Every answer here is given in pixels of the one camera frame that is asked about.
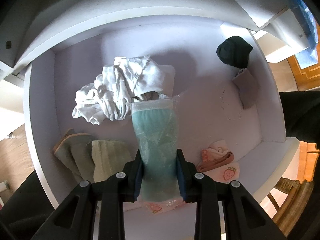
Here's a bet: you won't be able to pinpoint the blue cloth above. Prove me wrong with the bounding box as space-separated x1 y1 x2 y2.
291 0 319 69

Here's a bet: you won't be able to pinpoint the pink strawberry socks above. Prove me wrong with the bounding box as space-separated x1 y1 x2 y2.
196 140 240 184

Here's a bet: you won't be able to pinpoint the pink packaged item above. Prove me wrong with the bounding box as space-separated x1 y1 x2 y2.
144 198 185 215

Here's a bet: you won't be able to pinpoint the teal cloth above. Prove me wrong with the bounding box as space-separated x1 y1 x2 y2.
130 98 180 202

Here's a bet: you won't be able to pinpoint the white cloth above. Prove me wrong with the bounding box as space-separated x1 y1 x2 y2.
72 56 176 125

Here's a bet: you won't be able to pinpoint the black socks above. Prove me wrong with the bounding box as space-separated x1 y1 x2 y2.
216 36 253 69

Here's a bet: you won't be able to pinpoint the wicker chair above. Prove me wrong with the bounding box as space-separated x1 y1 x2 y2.
267 177 314 237

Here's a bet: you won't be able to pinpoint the grey socks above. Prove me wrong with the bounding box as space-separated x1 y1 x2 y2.
232 68 259 109

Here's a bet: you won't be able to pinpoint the light green folded towel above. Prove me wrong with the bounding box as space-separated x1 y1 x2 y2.
92 140 133 183

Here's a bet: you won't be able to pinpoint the grey-green cloth beige trim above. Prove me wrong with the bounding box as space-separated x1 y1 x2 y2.
53 128 95 183

